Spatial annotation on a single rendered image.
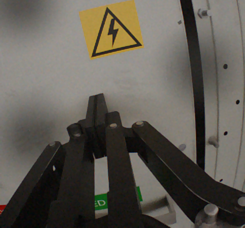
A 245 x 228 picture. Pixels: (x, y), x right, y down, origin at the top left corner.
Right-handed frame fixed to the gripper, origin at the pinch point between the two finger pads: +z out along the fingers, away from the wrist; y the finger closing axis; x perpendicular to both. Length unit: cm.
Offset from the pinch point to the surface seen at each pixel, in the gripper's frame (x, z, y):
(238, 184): -25.7, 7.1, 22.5
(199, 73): -5.0, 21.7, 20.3
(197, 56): -1.3, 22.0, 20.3
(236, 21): 6.3, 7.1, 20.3
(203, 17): 7.2, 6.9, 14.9
